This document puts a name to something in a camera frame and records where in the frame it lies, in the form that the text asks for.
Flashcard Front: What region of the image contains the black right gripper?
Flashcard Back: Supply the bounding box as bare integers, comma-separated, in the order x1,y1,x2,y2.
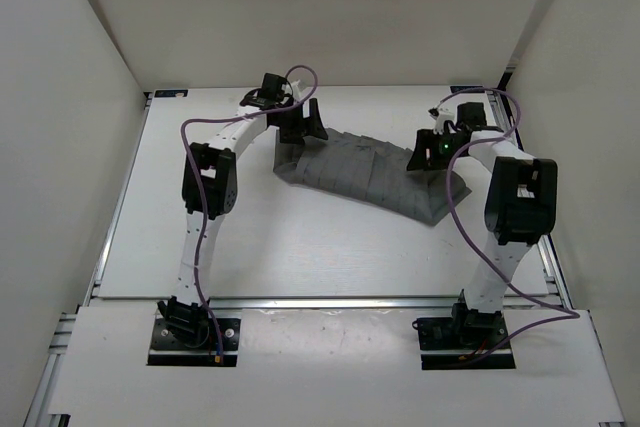
406,129,466,171

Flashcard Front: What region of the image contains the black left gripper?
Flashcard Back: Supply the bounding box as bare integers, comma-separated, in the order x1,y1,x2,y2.
273,98,327,145

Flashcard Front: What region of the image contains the grey pleated skirt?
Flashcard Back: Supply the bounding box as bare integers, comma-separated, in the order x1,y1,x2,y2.
273,129,471,226

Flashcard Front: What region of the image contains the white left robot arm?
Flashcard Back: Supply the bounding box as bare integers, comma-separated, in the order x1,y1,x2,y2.
171,73,327,310

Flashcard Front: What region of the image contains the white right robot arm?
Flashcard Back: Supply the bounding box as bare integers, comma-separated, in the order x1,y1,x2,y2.
407,102,558,347

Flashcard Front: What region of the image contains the right blue corner label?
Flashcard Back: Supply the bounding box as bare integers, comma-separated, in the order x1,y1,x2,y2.
449,85,484,94

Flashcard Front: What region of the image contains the blue corner label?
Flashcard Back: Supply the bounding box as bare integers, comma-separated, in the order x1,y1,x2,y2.
154,89,189,98
449,85,484,94

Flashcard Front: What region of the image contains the left blue corner label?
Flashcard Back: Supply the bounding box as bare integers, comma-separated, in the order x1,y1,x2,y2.
154,89,189,98

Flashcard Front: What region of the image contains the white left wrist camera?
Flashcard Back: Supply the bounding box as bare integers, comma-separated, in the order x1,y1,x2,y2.
290,79,308,103

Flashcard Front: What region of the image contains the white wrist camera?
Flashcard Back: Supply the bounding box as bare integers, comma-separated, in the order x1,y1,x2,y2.
290,79,308,103
429,106,457,135

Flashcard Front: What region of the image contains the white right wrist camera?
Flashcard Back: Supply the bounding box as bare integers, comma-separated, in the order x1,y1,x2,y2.
429,106,457,135

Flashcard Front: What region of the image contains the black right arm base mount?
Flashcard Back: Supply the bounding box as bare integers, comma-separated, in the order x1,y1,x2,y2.
412,300,516,371

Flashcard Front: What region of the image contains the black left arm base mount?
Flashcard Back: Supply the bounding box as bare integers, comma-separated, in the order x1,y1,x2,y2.
147,297,241,368

